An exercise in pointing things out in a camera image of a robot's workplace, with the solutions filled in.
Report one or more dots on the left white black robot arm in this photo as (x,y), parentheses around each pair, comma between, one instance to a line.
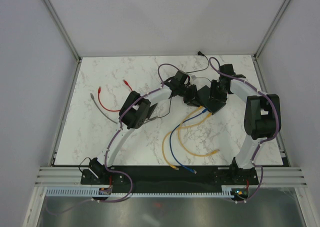
(136,109)

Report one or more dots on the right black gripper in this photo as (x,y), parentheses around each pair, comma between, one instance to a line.
(214,84)

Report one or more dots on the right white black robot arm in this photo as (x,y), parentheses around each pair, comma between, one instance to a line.
(262,119)

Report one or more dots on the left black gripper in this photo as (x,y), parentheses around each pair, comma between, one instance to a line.
(193,94)

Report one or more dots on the aluminium corner post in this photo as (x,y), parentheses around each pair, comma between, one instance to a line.
(62,30)
(274,23)

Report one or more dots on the aluminium frame rail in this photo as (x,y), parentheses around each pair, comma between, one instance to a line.
(272,177)

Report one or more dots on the left aluminium corner post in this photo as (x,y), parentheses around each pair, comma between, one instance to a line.
(62,30)

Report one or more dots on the white slotted cable duct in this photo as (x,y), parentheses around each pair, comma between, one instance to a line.
(98,192)

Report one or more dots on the black network switch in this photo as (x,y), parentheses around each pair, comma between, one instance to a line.
(211,99)

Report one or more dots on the black power adapter brick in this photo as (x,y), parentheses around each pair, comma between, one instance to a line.
(151,110)

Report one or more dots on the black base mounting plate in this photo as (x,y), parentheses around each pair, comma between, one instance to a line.
(164,179)

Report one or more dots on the right aluminium corner post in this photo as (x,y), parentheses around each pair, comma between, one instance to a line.
(274,23)

